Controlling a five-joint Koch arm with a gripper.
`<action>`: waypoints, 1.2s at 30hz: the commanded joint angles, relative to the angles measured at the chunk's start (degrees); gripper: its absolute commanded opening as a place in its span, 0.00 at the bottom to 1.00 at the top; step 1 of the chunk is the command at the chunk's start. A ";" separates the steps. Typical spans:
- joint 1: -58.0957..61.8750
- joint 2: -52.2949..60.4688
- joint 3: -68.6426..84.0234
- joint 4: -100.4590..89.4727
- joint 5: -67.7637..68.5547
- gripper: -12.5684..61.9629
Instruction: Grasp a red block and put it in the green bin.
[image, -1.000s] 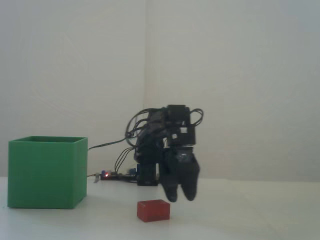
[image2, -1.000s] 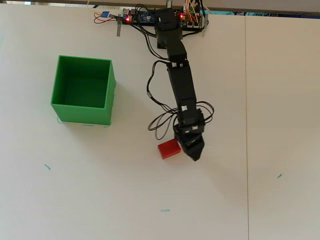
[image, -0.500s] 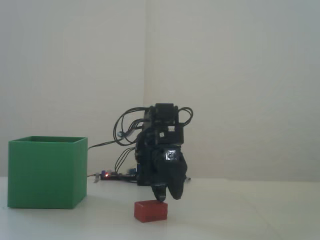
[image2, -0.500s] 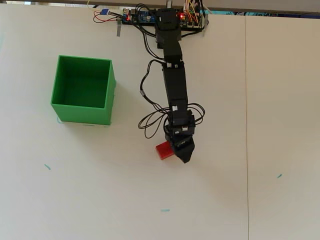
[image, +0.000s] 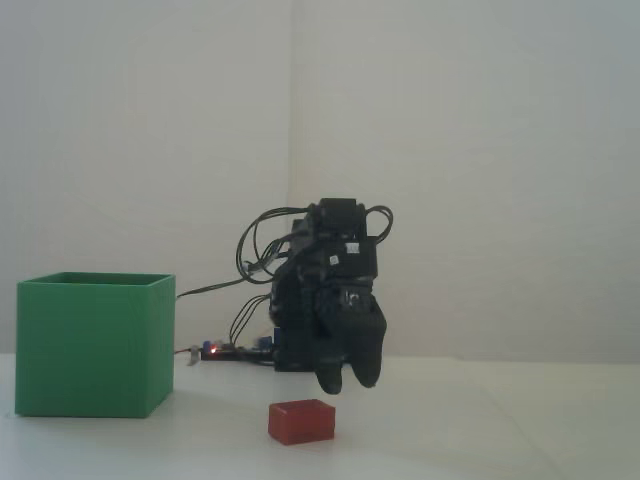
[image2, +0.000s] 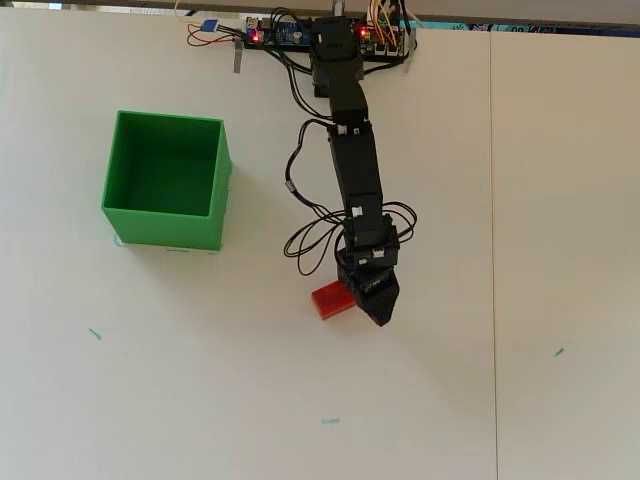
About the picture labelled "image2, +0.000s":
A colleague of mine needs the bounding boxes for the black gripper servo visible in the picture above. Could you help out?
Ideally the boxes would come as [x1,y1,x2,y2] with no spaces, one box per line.
[336,213,402,329]

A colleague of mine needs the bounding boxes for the red rectangular block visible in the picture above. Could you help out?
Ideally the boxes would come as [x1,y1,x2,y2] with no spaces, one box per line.
[310,280,359,321]

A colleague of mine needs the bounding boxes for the green square plastic bin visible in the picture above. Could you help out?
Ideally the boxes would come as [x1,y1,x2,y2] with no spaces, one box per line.
[100,110,234,251]

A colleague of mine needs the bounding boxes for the electronics board with jumper sockets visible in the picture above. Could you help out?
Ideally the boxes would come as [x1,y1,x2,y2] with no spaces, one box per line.
[358,19,405,57]

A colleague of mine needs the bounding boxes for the blue electronics board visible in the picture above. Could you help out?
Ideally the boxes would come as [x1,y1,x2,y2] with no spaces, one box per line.
[243,16,312,50]

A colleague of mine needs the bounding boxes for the yellow orange jumper wires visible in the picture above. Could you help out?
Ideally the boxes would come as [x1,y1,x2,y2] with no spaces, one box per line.
[366,0,404,51]

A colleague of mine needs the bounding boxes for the blue connector with red wires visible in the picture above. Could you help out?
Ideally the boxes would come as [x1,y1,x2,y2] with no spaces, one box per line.
[187,17,249,49]

